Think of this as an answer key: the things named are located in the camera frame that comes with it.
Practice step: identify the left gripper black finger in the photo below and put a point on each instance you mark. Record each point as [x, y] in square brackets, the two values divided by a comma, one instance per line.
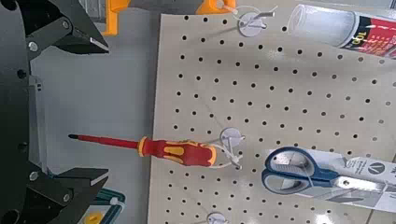
[56, 28]
[62, 193]

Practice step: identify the orange grey scraper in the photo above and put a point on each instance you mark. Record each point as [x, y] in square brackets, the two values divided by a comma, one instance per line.
[110, 18]

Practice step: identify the blue teal upright tool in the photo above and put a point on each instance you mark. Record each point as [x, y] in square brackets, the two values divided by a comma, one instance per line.
[120, 205]

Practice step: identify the red yellow screwdriver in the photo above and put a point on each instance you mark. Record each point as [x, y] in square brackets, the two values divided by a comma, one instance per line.
[180, 152]

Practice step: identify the beige perforated pegboard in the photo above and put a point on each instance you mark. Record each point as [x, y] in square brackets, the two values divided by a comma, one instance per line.
[280, 102]

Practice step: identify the white sealant tube red label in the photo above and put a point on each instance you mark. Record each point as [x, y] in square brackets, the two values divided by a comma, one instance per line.
[323, 26]

